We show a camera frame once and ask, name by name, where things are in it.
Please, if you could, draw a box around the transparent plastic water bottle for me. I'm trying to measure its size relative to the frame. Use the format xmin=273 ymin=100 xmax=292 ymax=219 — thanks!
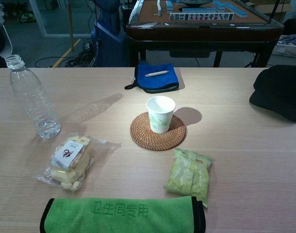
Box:
xmin=4 ymin=54 xmax=62 ymax=139

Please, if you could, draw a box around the white paper cup green print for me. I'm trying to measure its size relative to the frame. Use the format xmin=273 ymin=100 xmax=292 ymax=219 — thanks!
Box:
xmin=146 ymin=95 xmax=176 ymax=134

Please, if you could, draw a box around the round woven rattan coaster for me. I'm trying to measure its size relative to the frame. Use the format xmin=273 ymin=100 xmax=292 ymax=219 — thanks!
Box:
xmin=129 ymin=113 xmax=187 ymax=151

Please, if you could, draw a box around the blue folded cloth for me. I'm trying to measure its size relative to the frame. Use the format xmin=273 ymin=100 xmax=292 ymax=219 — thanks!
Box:
xmin=124 ymin=63 xmax=180 ymax=94

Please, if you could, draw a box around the beige pencil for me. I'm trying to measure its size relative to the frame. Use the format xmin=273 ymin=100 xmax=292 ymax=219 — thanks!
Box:
xmin=144 ymin=69 xmax=169 ymax=78

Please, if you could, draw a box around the green snack packet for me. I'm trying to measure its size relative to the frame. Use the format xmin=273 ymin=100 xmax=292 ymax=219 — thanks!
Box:
xmin=163 ymin=148 xmax=215 ymax=209

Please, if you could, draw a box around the blue machine base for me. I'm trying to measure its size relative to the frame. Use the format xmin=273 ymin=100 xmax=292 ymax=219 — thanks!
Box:
xmin=90 ymin=0 xmax=129 ymax=67

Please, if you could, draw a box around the dark wooden mahjong table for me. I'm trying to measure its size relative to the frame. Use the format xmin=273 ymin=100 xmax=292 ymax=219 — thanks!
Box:
xmin=125 ymin=0 xmax=284 ymax=68

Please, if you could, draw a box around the green towel black trim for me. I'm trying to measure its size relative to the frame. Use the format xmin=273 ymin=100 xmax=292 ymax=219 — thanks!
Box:
xmin=39 ymin=196 xmax=207 ymax=233

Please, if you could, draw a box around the face-up mahjong tile row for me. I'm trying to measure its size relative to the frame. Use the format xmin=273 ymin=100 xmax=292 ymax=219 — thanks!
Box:
xmin=169 ymin=12 xmax=235 ymax=21

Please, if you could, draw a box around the wooden pole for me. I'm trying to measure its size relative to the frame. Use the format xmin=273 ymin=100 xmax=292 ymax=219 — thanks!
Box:
xmin=67 ymin=0 xmax=74 ymax=51

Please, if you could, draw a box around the black cap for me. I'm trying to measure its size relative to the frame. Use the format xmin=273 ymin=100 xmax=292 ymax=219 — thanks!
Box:
xmin=249 ymin=64 xmax=296 ymax=123

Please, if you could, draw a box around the white plastic crate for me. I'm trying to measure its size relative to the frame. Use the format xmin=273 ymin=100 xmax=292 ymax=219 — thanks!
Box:
xmin=271 ymin=42 xmax=296 ymax=58

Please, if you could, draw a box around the white plastic chair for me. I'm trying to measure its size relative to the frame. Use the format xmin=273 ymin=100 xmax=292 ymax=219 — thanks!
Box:
xmin=0 ymin=24 xmax=14 ymax=59

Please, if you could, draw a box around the black tripod stand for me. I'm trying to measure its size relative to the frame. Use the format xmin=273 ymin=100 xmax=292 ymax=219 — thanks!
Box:
xmin=266 ymin=0 xmax=279 ymax=25

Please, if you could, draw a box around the black floor cable tangle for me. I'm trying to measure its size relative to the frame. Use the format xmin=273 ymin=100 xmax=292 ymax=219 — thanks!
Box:
xmin=35 ymin=38 xmax=100 ymax=68

